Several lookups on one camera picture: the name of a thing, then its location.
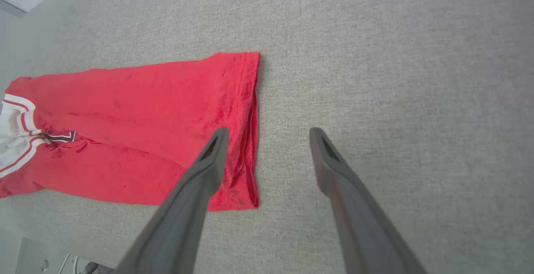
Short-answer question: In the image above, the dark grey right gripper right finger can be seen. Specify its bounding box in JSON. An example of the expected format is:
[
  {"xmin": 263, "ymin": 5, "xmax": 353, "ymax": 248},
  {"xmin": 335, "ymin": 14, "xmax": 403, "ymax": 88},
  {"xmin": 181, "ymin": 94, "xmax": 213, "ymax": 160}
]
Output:
[{"xmin": 309, "ymin": 127, "xmax": 427, "ymax": 274}]

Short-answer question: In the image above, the grey fabric sofa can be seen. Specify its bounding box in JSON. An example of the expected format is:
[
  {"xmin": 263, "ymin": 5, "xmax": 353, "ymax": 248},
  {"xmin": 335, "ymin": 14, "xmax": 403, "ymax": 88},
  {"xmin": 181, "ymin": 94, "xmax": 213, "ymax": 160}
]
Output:
[{"xmin": 0, "ymin": 0, "xmax": 534, "ymax": 274}]

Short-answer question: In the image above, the red and white basketball jersey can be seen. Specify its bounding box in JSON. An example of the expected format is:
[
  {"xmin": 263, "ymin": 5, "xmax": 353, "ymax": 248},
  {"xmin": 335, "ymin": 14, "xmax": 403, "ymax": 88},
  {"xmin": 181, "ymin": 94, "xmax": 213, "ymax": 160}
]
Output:
[{"xmin": 0, "ymin": 51, "xmax": 262, "ymax": 212}]

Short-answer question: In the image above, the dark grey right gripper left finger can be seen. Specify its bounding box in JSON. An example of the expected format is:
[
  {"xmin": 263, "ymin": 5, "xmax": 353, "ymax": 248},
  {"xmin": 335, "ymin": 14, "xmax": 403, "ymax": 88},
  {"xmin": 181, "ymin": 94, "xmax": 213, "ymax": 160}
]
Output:
[{"xmin": 114, "ymin": 127, "xmax": 231, "ymax": 274}]

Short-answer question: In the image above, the dark grey metal fitting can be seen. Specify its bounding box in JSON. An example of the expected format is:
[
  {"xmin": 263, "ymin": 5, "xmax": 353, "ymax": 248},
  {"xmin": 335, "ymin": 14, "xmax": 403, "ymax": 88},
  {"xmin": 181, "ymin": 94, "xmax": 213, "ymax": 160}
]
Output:
[{"xmin": 79, "ymin": 261, "xmax": 116, "ymax": 274}]

